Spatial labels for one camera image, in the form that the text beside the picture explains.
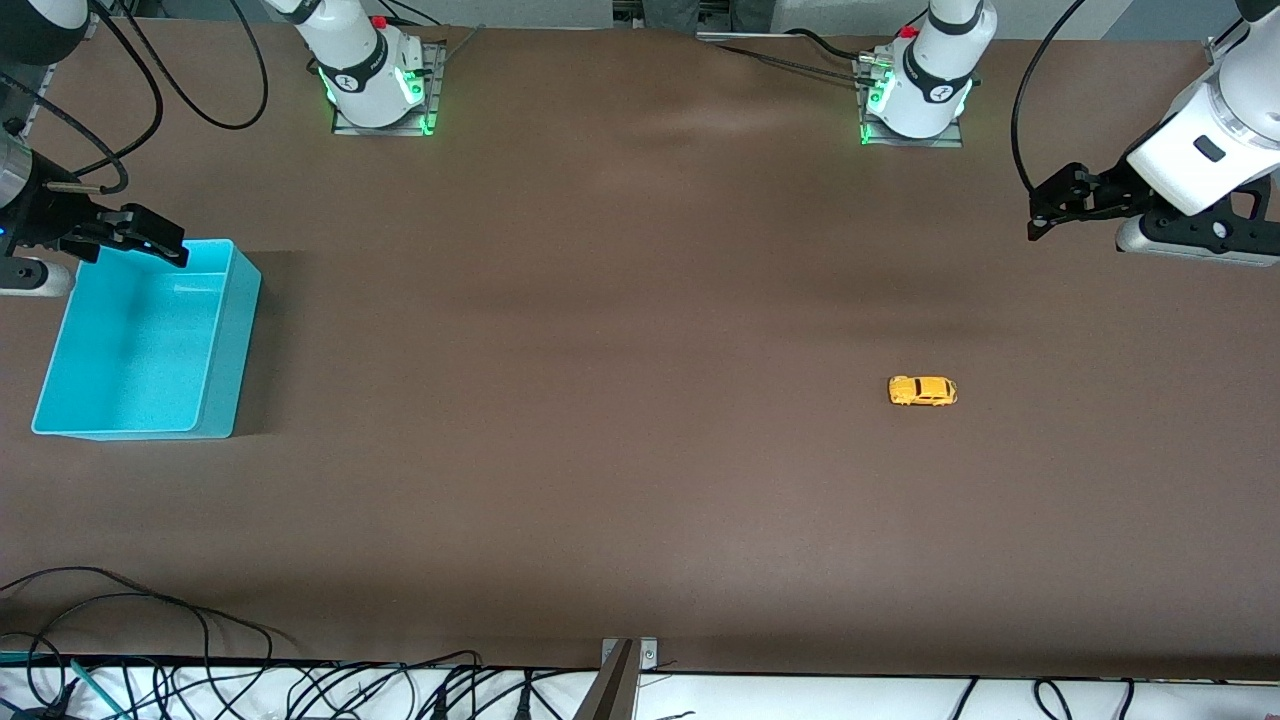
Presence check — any yellow beetle toy car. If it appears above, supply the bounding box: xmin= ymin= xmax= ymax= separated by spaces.
xmin=888 ymin=375 xmax=959 ymax=408

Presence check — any cyan plastic bin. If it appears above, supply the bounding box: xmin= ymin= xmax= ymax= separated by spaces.
xmin=30 ymin=238 xmax=263 ymax=442

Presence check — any grey metal rod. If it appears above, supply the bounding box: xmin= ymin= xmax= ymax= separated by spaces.
xmin=438 ymin=24 xmax=488 ymax=71

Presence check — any person in grey trousers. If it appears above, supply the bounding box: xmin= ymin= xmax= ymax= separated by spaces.
xmin=642 ymin=0 xmax=771 ymax=31

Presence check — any dark metal pole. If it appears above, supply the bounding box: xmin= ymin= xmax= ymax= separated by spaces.
xmin=570 ymin=640 xmax=639 ymax=720

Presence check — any grey aluminium frame rail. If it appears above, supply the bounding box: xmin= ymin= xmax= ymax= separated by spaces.
xmin=0 ymin=62 xmax=49 ymax=141

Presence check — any black hanging arm cable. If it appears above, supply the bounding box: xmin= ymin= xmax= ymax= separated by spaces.
xmin=128 ymin=0 xmax=271 ymax=132

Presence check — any grey metal arm base plate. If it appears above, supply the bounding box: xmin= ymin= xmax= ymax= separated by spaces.
xmin=855 ymin=55 xmax=966 ymax=149
xmin=330 ymin=40 xmax=447 ymax=138

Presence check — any thick black cable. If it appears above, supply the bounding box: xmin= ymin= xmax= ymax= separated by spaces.
xmin=783 ymin=28 xmax=881 ymax=63

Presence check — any thin black cable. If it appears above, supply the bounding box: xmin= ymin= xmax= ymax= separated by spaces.
xmin=712 ymin=42 xmax=866 ymax=83

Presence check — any long black cable loop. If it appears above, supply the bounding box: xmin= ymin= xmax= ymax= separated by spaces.
xmin=0 ymin=566 xmax=276 ymax=663

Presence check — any black base cable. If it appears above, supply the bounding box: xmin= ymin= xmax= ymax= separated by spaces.
xmin=380 ymin=0 xmax=446 ymax=29

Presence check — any silver metal bracket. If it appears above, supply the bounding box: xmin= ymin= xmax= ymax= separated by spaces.
xmin=600 ymin=637 xmax=660 ymax=673

